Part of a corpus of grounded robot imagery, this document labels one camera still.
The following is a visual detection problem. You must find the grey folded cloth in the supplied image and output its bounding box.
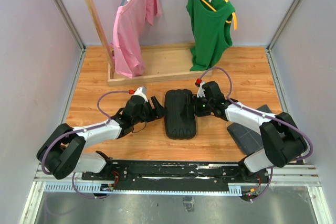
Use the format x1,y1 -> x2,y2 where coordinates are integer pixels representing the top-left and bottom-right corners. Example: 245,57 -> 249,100
227,104 -> 275,155

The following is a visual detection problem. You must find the pink t-shirt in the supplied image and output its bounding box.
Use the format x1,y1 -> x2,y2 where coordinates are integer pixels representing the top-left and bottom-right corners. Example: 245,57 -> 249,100
112,0 -> 162,78

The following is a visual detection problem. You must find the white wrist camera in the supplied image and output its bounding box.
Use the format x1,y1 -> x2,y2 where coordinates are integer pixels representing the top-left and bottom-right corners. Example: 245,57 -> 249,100
195,78 -> 206,98
129,86 -> 148,102

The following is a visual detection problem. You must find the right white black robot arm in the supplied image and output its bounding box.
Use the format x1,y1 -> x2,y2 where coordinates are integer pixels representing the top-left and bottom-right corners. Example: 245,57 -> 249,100
182,80 -> 308,182

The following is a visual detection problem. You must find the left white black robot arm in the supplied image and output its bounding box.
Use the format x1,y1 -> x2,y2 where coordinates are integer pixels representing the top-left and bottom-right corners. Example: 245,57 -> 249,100
37,94 -> 167,180

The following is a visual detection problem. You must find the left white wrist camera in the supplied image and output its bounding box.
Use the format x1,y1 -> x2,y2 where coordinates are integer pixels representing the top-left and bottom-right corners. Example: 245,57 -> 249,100
129,86 -> 148,102

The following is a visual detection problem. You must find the wooden clothes rack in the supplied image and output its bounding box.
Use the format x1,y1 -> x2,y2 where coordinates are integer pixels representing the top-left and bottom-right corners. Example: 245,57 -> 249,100
85,0 -> 199,86

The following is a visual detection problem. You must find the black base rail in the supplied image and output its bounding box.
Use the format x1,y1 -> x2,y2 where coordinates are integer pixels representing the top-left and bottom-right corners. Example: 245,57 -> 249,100
81,159 -> 268,193

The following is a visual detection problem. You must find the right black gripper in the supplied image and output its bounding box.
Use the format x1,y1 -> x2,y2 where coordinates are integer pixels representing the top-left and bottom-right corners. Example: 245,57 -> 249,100
180,94 -> 213,118

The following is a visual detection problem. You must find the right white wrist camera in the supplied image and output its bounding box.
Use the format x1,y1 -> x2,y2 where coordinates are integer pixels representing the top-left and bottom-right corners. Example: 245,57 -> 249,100
195,78 -> 206,98

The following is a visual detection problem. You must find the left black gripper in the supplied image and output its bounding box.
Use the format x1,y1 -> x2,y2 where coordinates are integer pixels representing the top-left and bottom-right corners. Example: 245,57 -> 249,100
133,96 -> 169,125

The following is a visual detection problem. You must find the green tank top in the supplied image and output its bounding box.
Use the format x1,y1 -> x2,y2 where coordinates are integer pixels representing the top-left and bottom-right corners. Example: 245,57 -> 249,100
186,0 -> 235,71

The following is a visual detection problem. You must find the black plastic tool case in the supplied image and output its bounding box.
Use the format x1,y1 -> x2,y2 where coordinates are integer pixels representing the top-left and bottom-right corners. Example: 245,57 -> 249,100
164,89 -> 197,140

